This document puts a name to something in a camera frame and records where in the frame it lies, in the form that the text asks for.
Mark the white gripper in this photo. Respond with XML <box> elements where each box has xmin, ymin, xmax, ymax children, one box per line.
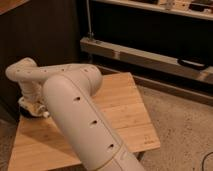
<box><xmin>20</xmin><ymin>83</ymin><xmax>46</xmax><ymax>115</ymax></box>

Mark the small white bottle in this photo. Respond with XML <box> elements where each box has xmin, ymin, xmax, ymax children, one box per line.
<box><xmin>31</xmin><ymin>104</ymin><xmax>50</xmax><ymax>118</ymax></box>

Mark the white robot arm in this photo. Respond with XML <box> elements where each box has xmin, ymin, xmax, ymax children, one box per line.
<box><xmin>5</xmin><ymin>58</ymin><xmax>145</xmax><ymax>171</ymax></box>

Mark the black ceramic bowl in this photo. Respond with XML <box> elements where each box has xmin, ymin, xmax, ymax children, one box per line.
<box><xmin>18</xmin><ymin>97</ymin><xmax>41</xmax><ymax>118</ymax></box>

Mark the wooden table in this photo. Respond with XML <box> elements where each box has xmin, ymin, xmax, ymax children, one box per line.
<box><xmin>8</xmin><ymin>73</ymin><xmax>160</xmax><ymax>171</ymax></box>

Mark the dark wooden cabinet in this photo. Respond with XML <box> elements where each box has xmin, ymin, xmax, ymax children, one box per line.
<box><xmin>0</xmin><ymin>0</ymin><xmax>79</xmax><ymax>122</ymax></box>

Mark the metal vertical pole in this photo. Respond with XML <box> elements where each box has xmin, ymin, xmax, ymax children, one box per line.
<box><xmin>86</xmin><ymin>0</ymin><xmax>94</xmax><ymax>40</ymax></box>

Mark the grey metal shelf beam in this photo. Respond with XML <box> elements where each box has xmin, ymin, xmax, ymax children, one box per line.
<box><xmin>80</xmin><ymin>37</ymin><xmax>213</xmax><ymax>85</ymax></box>

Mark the upper wooden shelf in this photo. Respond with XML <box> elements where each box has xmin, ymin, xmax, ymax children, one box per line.
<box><xmin>94</xmin><ymin>0</ymin><xmax>213</xmax><ymax>21</ymax></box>

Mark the black handle object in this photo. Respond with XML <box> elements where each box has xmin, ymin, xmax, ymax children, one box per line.
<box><xmin>177</xmin><ymin>59</ymin><xmax>209</xmax><ymax>71</ymax></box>

